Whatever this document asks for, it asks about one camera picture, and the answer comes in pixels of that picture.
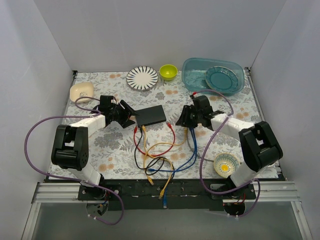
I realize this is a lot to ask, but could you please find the red ethernet cable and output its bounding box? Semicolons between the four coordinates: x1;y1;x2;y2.
147;122;176;158
133;126;151;156

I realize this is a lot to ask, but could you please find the dark grey network switch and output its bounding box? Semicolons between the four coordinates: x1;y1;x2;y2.
135;105;167;127

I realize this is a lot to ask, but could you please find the black ethernet cable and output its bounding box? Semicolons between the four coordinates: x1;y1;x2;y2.
133;125;166;177

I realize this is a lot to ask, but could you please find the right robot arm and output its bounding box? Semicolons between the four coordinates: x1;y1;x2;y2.
176;93;283;199

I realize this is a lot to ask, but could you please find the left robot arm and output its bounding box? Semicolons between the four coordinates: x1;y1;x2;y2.
51;95;138;200

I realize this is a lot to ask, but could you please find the striped white plate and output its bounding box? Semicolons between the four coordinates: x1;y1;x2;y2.
126;66;159;91

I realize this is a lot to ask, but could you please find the cream square dish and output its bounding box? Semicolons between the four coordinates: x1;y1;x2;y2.
69;82;94;102

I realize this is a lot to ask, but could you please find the teal glass plate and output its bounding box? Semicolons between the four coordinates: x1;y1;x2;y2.
205;66;239;92

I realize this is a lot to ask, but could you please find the teal plastic tub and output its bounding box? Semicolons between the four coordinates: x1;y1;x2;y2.
181;57;245;96

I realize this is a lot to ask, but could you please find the lime green bowl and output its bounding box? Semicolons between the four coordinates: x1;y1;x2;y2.
159;64;178;81

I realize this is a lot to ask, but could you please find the yellow patterned small bowl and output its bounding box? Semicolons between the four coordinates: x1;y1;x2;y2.
213;153;240;179

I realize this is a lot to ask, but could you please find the loose red ethernet cable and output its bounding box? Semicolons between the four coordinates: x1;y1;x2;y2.
133;126;151;156

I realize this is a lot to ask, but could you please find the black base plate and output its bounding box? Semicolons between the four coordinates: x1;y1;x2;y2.
77;178;257;211

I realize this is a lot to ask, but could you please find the aluminium frame rail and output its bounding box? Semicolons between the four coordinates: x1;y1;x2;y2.
21;181;313;240

